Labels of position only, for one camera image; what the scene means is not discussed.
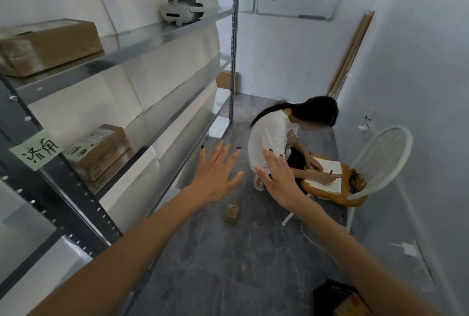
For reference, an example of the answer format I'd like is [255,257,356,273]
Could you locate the person's left hand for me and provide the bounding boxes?
[186,140,245,203]

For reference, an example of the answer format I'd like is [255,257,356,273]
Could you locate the person's right hand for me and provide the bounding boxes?
[254,148,310,211]

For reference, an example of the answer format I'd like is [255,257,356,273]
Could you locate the person's left forearm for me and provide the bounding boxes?
[26,188,217,316]

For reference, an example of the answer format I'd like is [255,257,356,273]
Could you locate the person's right forearm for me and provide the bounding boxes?
[283,194,446,316]

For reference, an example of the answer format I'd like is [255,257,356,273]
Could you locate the small wooden block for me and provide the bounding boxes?
[224,200,241,225]

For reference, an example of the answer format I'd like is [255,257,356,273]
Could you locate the open white notebook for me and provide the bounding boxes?
[304,158,343,194]

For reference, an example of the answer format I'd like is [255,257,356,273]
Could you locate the small brown cardboard box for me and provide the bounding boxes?
[215,70,239,94]

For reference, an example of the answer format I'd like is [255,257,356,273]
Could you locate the white chair with wooden seat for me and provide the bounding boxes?
[281,126,414,234]

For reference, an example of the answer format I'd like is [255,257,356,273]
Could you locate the cardboard box with green label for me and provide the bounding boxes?
[62,124,132,182]

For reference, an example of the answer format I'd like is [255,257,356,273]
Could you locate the metal shelf rack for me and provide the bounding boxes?
[0,0,242,316]

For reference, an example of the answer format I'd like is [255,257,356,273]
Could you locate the long wooden strips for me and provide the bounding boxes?
[326,10,375,98]

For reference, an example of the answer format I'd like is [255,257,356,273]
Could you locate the black plastic crate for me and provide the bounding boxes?
[313,278,372,316]

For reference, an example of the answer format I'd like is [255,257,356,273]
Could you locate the white headset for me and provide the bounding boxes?
[160,0,204,27]

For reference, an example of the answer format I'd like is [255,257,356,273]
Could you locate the white power adapter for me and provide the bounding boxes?
[400,241,419,257]

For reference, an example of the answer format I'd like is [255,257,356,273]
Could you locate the brown box in crate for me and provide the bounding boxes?
[337,291,373,316]

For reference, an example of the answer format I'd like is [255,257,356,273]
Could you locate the green paper note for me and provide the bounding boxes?
[9,129,64,172]

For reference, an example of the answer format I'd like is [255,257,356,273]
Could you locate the large brown cardboard box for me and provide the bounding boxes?
[0,18,105,78]

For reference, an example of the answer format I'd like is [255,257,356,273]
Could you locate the white cable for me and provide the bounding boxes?
[300,217,343,269]

